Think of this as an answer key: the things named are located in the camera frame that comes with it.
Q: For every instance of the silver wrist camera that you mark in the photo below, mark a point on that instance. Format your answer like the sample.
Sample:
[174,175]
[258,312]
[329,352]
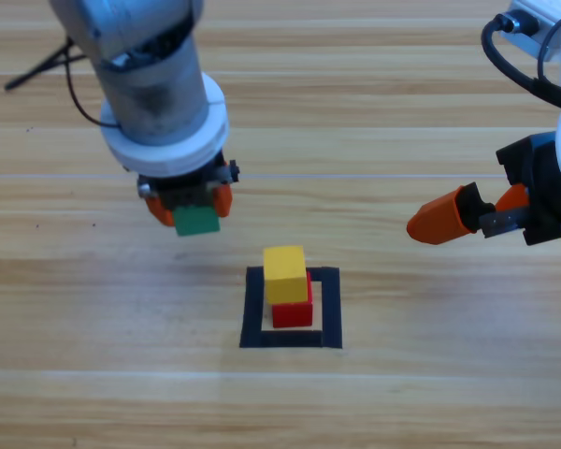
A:
[530,35]

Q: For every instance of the green cube block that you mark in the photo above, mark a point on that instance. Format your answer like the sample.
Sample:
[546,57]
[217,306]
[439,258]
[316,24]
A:
[196,221]

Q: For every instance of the yellow cube block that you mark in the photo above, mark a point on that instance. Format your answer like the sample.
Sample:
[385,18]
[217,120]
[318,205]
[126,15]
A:
[285,276]

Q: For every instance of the red cube block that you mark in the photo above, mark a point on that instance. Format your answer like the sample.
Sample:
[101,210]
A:
[292,314]

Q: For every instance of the black tape square outline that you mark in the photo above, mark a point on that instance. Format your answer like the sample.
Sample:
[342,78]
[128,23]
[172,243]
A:
[332,308]

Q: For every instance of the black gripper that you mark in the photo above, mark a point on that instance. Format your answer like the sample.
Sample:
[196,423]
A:
[187,189]
[547,196]

